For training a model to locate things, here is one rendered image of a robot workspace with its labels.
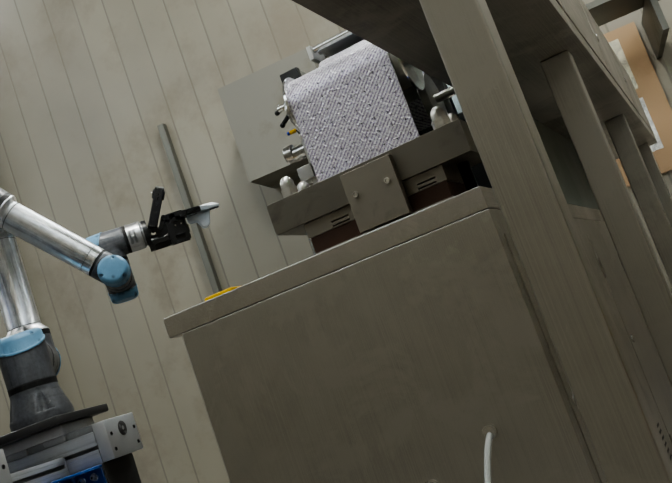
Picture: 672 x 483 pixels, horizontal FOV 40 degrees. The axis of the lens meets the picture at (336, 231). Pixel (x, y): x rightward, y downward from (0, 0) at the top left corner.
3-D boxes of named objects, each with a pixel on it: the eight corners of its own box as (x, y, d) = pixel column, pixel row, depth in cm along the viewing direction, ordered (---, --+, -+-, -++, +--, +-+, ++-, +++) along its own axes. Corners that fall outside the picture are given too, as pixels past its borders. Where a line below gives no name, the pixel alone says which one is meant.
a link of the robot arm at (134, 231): (124, 226, 250) (123, 224, 242) (141, 221, 250) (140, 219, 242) (133, 253, 249) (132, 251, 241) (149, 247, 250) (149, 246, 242)
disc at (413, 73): (429, 95, 196) (405, 33, 198) (431, 94, 195) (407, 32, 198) (407, 85, 182) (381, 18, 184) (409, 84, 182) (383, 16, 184)
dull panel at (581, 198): (621, 219, 383) (599, 166, 387) (629, 216, 382) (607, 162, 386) (497, 199, 178) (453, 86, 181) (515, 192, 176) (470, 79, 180)
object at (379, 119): (327, 206, 190) (298, 124, 193) (429, 161, 182) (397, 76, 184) (326, 206, 190) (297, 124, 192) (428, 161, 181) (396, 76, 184)
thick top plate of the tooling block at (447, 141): (312, 235, 187) (302, 208, 188) (493, 157, 172) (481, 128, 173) (276, 235, 172) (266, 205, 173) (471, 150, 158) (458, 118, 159)
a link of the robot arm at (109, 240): (94, 270, 247) (85, 240, 248) (134, 257, 249) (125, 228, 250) (90, 265, 239) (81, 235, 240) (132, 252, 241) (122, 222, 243)
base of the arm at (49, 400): (-2, 438, 215) (-14, 397, 217) (36, 428, 230) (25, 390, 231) (51, 418, 212) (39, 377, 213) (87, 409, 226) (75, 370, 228)
